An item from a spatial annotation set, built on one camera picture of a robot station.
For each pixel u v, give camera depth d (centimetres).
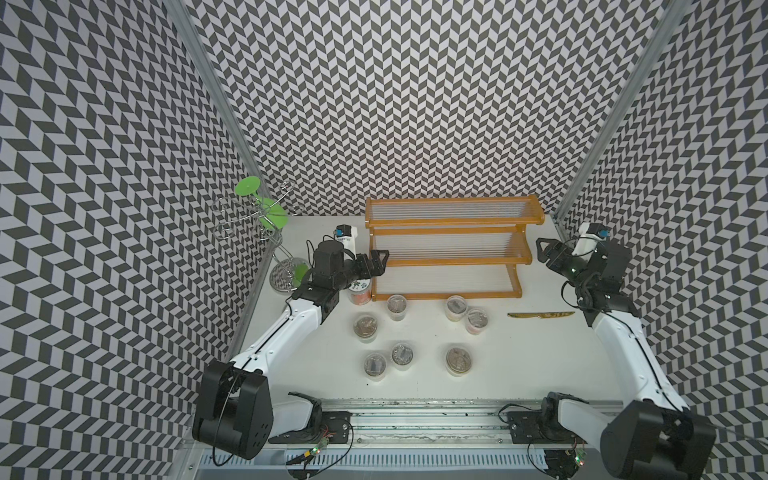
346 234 72
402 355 79
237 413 40
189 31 74
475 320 87
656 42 72
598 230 65
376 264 73
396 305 88
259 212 79
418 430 74
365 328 84
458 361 79
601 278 58
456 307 89
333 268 61
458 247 111
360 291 89
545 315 91
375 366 77
